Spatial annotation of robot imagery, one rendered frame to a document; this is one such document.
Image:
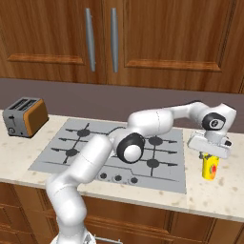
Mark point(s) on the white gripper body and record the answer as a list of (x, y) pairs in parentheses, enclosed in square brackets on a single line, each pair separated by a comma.
[(203, 144)]

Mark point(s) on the wooden base drawer front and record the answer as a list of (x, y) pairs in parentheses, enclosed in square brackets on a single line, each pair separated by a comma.
[(19, 195), (22, 225)]

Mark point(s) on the grey gas hob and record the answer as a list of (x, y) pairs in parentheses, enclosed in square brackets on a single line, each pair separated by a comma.
[(76, 143)]

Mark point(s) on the wooden wall cupboard door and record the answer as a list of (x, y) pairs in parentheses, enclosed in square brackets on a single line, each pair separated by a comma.
[(174, 35), (44, 35)]

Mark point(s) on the black hob knob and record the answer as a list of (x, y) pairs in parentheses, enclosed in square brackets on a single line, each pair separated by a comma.
[(103, 175), (134, 180), (118, 178)]

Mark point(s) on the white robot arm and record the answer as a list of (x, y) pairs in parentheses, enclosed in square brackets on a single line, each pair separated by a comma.
[(95, 152)]

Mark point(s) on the grey and orange toaster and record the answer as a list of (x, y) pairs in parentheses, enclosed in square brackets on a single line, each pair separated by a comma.
[(24, 116)]

